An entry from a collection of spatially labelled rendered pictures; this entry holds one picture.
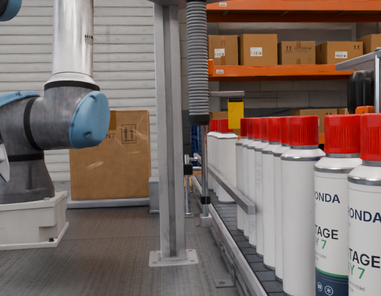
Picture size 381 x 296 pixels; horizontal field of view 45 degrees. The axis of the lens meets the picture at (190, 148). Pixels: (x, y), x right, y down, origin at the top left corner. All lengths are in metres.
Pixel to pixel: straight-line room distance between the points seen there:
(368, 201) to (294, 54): 4.63
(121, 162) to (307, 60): 3.76
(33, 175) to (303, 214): 0.66
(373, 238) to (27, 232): 0.79
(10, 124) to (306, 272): 0.69
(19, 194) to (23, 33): 4.47
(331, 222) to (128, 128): 1.06
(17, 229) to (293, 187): 0.65
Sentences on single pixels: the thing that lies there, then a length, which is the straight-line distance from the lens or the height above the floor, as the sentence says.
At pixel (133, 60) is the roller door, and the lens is 5.27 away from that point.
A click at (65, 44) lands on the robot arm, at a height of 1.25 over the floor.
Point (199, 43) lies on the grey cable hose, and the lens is 0.72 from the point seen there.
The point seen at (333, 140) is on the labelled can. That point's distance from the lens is 0.41.
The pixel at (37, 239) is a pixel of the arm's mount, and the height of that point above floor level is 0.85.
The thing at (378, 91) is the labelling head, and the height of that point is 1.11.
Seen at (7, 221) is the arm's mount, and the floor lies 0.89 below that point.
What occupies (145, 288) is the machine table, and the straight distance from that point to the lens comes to 0.74.
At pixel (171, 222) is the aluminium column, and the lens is 0.85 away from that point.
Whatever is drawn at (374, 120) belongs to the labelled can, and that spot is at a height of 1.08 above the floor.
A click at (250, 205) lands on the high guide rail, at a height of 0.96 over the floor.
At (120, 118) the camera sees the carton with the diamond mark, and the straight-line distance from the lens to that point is 1.42.
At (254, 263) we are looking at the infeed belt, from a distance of 0.68.
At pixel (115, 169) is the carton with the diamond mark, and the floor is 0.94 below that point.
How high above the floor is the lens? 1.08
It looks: 3 degrees down
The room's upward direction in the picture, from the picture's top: 2 degrees counter-clockwise
